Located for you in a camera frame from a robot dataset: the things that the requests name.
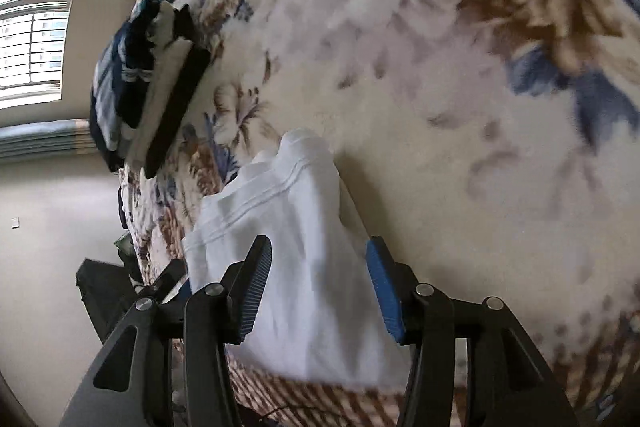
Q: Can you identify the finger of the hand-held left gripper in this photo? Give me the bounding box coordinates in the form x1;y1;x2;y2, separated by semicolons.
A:
134;258;195;309

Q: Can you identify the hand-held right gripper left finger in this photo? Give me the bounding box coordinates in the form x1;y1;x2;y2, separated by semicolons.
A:
59;234;274;427

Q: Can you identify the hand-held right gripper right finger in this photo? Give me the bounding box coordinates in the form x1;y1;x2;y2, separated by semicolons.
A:
365;236;583;427

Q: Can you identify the white t-shirt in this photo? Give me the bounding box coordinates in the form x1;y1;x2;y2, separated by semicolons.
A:
182;128;412;389

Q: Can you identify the floral bed blanket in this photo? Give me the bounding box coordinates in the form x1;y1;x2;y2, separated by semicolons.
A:
119;0;640;427

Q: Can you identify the grey-blue curtain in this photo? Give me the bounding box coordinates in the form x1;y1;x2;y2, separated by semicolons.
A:
0;118;97;164

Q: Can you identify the folded grey and black garment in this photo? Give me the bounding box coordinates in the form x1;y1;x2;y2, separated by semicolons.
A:
125;1;212;180

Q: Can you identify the folded navy striped garment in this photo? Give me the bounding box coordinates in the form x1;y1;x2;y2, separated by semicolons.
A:
90;0;162;172

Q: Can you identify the barred window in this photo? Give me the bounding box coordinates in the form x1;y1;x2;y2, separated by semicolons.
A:
0;0;92;108

